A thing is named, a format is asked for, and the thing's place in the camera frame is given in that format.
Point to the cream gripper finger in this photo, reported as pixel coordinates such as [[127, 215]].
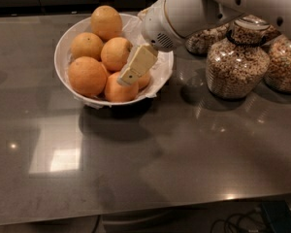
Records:
[[140, 60]]

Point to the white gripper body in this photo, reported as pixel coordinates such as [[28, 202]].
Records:
[[155, 28]]

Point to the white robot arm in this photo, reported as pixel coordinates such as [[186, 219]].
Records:
[[190, 16]]

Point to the white paper bowl liner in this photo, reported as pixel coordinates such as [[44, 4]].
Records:
[[161, 68]]

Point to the right small orange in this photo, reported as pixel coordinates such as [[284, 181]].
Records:
[[144, 80]]

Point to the white bowl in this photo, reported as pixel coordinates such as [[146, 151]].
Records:
[[59, 62]]

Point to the back left cereal jar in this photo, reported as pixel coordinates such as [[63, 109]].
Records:
[[200, 43]]

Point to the front cereal glass jar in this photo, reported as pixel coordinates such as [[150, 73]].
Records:
[[236, 64]]

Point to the back right cereal jar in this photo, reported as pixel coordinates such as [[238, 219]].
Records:
[[278, 76]]

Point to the dark box under table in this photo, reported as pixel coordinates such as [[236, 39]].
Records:
[[277, 216]]

